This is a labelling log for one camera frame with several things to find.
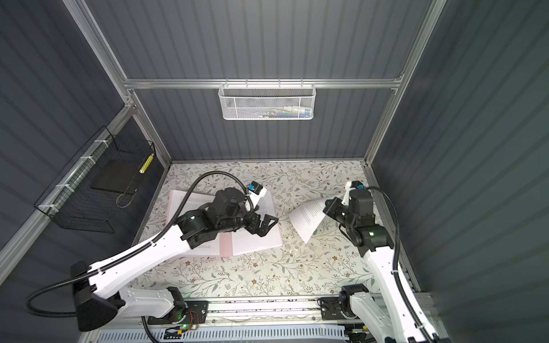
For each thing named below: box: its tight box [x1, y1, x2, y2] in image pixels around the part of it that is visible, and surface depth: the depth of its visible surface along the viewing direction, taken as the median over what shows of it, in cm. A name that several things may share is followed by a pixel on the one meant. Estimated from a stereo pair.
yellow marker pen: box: [138, 152, 155, 174], surface depth 83 cm
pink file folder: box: [165, 190, 217, 224], surface depth 93 cm
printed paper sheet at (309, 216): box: [288, 194, 344, 244], surface depth 80 cm
